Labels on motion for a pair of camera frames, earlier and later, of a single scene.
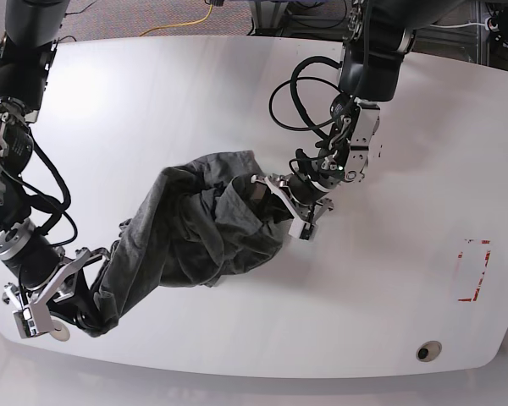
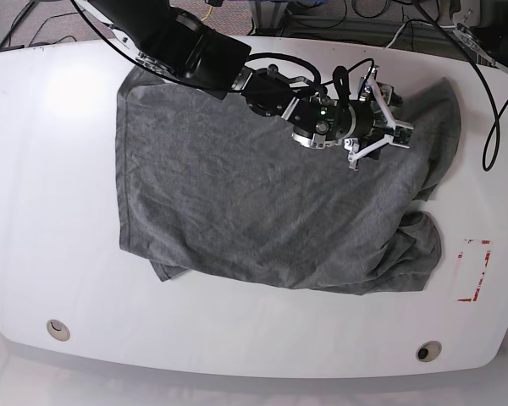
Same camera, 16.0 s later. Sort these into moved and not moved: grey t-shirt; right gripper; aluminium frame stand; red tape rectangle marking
Moved: right gripper; grey t-shirt
Not moved: aluminium frame stand; red tape rectangle marking
